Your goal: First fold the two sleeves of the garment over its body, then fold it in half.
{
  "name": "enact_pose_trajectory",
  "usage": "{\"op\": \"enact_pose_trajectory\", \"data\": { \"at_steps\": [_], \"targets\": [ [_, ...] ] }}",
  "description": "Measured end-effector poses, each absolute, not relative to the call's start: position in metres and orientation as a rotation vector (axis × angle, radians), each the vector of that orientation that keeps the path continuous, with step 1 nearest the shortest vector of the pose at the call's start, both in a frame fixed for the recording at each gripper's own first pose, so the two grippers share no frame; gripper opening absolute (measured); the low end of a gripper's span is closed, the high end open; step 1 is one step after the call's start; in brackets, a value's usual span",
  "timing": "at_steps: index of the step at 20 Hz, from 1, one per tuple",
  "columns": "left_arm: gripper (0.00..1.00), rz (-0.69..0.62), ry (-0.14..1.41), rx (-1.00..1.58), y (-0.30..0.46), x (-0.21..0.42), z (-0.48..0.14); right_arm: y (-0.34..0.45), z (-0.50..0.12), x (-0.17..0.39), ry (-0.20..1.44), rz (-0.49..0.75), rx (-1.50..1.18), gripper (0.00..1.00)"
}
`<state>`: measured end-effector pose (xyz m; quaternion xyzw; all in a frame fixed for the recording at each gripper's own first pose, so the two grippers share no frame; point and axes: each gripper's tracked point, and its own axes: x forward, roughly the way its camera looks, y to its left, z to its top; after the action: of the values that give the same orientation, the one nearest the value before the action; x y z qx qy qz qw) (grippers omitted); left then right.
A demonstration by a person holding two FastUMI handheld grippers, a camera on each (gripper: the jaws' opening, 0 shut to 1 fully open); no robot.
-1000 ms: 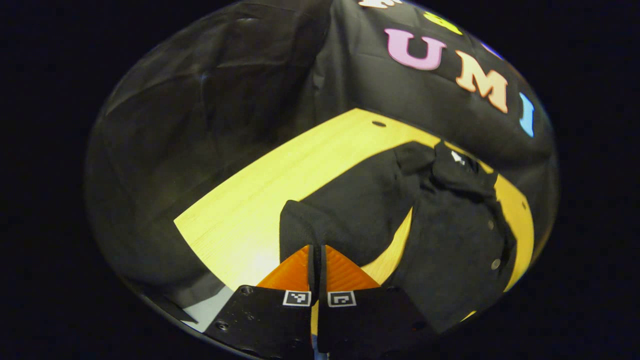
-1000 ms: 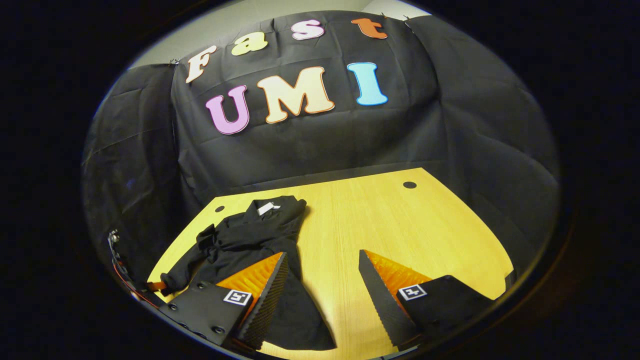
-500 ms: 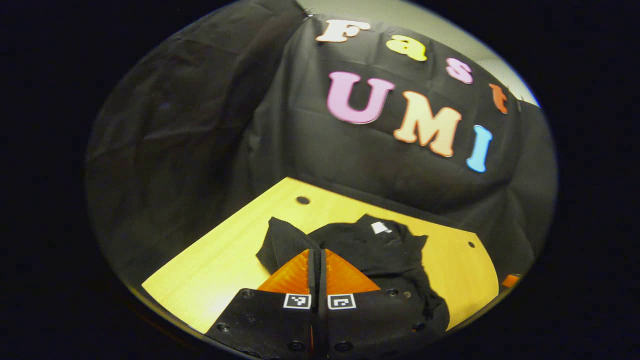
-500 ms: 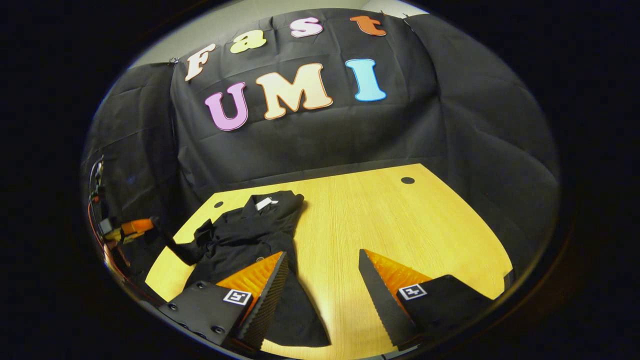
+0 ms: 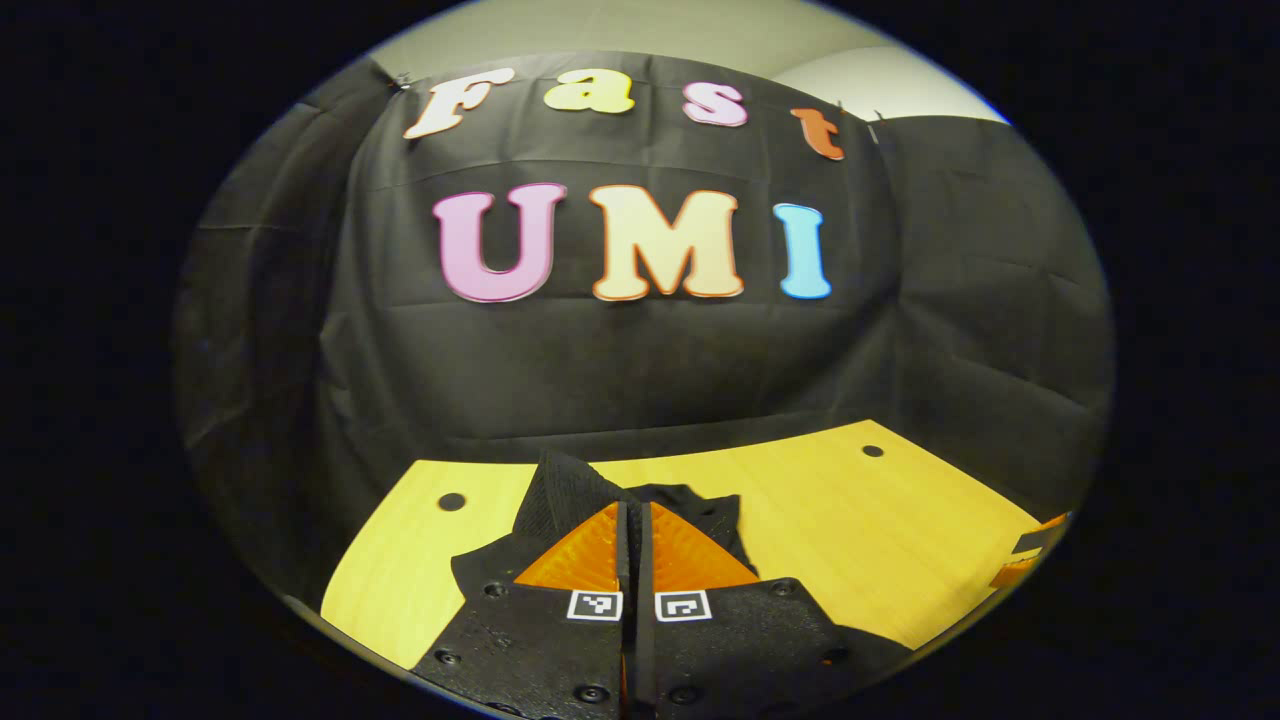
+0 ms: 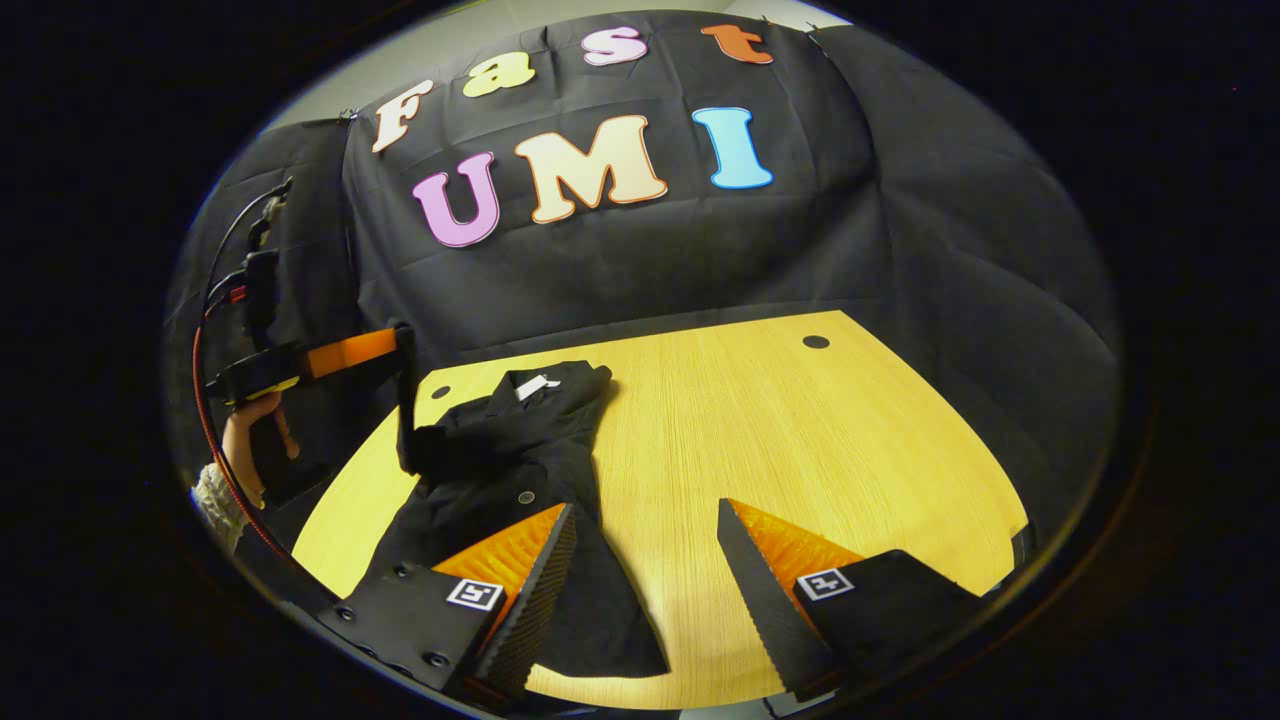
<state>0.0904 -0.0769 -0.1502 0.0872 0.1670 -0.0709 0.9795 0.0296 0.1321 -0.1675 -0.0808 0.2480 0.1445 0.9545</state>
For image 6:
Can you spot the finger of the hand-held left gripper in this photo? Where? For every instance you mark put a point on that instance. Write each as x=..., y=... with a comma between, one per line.
x=350, y=352

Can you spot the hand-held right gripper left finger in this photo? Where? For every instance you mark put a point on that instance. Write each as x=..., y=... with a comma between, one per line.
x=530, y=610

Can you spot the black button jacket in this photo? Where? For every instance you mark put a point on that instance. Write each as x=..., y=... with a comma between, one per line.
x=520, y=450

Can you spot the black backdrop cloth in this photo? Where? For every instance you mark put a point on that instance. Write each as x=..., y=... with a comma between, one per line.
x=900, y=230

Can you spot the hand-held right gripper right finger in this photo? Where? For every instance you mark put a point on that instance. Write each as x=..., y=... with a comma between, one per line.
x=775, y=610

